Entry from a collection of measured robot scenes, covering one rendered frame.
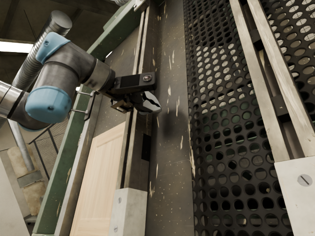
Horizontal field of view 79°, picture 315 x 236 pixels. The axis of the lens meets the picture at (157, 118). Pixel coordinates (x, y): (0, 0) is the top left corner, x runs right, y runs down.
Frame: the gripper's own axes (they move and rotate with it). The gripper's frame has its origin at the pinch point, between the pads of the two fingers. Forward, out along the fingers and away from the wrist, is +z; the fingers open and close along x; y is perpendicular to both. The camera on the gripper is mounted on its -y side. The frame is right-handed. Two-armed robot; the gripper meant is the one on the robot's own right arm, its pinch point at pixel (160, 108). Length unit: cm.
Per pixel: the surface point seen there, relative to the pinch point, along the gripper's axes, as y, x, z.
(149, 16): 8, -54, -3
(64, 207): 52, 29, -1
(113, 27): 39, -71, -6
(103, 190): 27.6, 23.5, 1.1
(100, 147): 37.0, 5.2, 1.5
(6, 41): 353, -252, -71
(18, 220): 417, 43, 71
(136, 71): 10.9, -19.8, -3.7
